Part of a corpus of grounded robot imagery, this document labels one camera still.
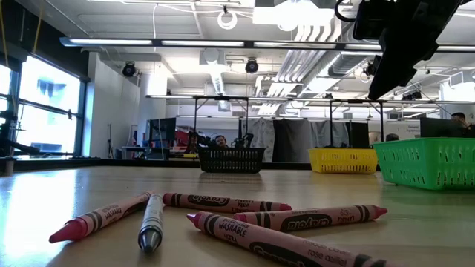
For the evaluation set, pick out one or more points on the black metal stand frame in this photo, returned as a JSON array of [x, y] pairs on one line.
[[220, 98], [356, 101]]

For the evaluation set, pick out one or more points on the silver ventilation duct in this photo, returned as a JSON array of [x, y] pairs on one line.
[[345, 63]]

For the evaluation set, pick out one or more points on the dark computer monitor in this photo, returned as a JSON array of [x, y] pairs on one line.
[[162, 130]]

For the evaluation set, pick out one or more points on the black aluminium table frame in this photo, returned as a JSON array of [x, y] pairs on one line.
[[111, 163]]

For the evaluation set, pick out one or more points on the grey crayon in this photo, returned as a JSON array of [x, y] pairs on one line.
[[151, 222]]

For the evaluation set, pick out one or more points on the long overhead light bar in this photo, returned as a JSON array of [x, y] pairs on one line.
[[111, 42]]

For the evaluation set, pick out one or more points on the black ceiling fixture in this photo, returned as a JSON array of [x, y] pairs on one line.
[[370, 69], [411, 95]]

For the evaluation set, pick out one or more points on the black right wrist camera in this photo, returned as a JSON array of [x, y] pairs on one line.
[[371, 22]]

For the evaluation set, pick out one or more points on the dark metal equipment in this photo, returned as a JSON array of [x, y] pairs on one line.
[[9, 133]]

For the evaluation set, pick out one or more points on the yellow plastic basket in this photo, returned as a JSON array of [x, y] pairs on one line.
[[343, 161]]

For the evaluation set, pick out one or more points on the green plastic basket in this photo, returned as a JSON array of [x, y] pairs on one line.
[[426, 165]]

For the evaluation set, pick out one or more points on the grey hanging cloth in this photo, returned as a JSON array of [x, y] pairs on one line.
[[330, 133]]

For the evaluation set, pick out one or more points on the person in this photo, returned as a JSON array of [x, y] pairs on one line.
[[392, 138], [459, 120], [220, 141]]

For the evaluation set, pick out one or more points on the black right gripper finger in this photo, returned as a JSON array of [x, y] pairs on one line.
[[402, 70], [386, 70]]

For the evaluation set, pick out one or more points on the small grey cylinder post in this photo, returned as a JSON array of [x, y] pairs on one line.
[[9, 166]]

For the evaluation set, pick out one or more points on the white hanging cloth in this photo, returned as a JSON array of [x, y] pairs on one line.
[[259, 131]]

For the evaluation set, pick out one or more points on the dark hanging curtain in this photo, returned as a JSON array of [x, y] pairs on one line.
[[293, 141]]

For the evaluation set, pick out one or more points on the pink crayon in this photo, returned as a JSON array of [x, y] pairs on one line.
[[96, 217], [222, 203], [308, 219]]

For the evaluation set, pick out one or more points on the large front washable crayon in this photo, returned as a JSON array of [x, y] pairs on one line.
[[259, 237]]

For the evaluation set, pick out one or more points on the black plastic basket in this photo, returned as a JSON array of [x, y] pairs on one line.
[[232, 161]]

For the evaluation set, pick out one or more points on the large window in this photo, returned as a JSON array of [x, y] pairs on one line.
[[48, 111]]

